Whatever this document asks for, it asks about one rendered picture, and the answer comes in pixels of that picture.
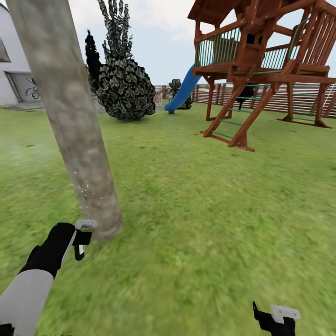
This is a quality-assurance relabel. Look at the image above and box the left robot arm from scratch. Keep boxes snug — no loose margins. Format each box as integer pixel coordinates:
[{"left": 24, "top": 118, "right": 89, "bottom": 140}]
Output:
[{"left": 0, "top": 219, "right": 98, "bottom": 336}]

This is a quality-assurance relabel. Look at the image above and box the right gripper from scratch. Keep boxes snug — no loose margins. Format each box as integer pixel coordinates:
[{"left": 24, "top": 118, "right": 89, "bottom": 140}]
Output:
[{"left": 253, "top": 302, "right": 295, "bottom": 336}]

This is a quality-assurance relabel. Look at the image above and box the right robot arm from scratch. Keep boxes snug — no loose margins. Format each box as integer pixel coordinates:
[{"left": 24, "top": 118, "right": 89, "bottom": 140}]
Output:
[{"left": 253, "top": 302, "right": 301, "bottom": 336}]

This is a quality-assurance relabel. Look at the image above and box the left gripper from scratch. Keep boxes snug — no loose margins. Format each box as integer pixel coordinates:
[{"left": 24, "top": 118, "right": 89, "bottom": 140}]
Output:
[{"left": 73, "top": 231, "right": 92, "bottom": 246}]

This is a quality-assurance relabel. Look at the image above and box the pesticide atomizer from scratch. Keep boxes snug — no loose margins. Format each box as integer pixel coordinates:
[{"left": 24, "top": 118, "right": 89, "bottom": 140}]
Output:
[{"left": 74, "top": 245, "right": 85, "bottom": 260}]

